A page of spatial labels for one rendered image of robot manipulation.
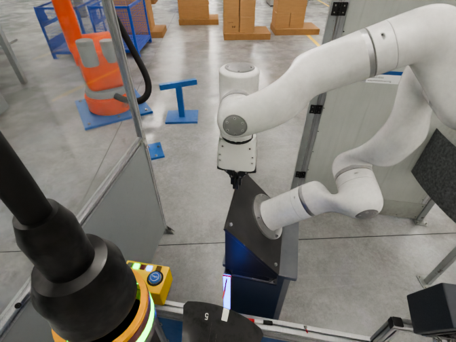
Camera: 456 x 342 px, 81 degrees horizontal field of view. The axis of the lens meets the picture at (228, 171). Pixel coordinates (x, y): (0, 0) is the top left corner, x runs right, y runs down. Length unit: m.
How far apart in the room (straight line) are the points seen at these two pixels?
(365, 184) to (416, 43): 0.45
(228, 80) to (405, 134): 0.45
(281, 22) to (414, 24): 7.79
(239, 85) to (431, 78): 0.36
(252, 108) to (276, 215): 0.60
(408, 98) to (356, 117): 1.39
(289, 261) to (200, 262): 1.17
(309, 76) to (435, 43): 0.20
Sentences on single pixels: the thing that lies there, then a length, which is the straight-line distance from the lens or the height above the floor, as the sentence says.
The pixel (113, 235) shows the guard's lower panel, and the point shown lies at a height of 0.70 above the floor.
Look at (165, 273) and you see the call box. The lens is 1.01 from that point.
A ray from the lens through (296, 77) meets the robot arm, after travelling 0.53.
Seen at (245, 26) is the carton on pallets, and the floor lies 0.28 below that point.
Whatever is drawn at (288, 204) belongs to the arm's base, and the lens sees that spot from 1.00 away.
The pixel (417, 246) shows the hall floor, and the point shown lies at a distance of 2.82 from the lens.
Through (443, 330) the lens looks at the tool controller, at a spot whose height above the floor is 1.18.
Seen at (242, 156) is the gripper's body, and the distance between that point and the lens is 0.67.
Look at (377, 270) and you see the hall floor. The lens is 2.50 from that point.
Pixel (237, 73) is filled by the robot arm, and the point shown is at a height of 1.74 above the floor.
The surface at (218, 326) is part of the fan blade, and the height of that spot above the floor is 1.19.
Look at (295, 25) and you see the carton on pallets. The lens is 8.45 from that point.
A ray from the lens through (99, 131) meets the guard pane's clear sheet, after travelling 1.43.
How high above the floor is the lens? 1.94
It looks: 41 degrees down
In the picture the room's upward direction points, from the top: straight up
